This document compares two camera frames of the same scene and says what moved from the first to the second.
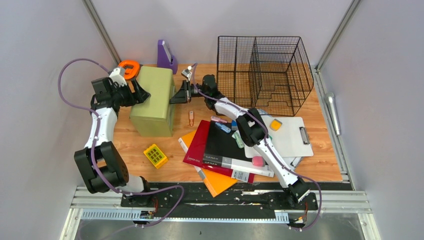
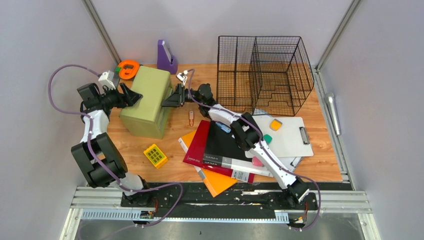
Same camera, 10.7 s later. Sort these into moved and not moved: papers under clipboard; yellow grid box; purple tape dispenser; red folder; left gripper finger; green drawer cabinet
Moved: left gripper finger; green drawer cabinet
Not moved: red folder; papers under clipboard; yellow grid box; purple tape dispenser
